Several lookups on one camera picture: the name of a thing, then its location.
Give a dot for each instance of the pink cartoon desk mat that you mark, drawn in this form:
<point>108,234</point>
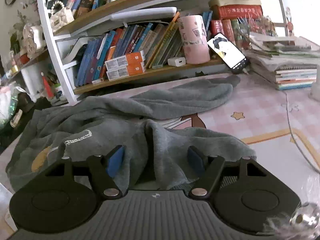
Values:
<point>262,110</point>

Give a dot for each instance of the upright red book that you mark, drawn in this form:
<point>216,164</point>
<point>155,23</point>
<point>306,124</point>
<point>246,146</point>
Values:
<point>217,28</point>
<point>228,31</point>

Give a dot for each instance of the stack of magazines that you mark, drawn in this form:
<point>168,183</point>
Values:
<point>295,75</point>

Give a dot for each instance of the grey fleece garment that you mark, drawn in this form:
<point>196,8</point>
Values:
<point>100,120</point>

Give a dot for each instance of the beige thick book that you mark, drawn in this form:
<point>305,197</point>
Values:
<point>235,1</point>

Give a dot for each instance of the row of leaning books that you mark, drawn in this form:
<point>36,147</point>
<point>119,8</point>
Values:
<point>95,57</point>

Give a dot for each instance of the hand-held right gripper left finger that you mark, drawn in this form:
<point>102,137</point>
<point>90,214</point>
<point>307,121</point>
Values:
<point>115,162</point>

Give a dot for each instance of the small red and white box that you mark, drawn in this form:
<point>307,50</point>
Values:
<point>98,81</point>

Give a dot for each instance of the black smartphone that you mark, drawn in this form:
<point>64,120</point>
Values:
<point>225,50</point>

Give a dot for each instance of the orange and white box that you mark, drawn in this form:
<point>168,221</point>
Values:
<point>125,60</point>
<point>125,73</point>

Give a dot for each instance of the red tassel ornament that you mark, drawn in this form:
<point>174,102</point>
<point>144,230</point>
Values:
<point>47,85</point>

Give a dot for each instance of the shiny metal knob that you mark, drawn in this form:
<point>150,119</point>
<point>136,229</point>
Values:
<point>303,215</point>

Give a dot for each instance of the pile of plastic bags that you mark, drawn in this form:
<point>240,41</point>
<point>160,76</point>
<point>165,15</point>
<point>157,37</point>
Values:
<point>7,105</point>

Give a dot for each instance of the white charger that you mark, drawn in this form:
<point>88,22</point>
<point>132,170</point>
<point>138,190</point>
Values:
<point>177,62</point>

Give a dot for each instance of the white jar with green lid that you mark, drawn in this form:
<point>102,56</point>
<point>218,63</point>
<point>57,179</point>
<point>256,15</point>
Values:
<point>58,90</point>

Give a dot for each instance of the red boxes on shelf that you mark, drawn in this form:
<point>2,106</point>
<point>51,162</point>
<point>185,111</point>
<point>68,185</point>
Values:
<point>240,12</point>

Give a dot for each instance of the crinkled clear plastic wrap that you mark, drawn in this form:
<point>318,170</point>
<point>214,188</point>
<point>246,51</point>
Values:
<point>310,187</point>

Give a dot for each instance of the red jar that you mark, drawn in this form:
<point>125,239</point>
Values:
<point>24,58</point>

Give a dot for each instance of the upright green book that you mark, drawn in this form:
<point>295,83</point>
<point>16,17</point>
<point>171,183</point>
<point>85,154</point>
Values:
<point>236,32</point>

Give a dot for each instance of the white quilted handbag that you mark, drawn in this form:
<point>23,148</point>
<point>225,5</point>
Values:
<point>61,17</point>

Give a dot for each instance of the pink sticker-covered cup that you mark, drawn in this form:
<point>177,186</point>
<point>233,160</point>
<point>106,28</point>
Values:
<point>193,42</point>

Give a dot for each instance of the dried flower bouquet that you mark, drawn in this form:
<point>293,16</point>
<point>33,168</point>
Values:
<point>260,26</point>

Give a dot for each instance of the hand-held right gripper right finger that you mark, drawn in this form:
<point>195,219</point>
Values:
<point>196,161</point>

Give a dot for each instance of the white and wood bookshelf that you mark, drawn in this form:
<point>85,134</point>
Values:
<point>56,62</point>

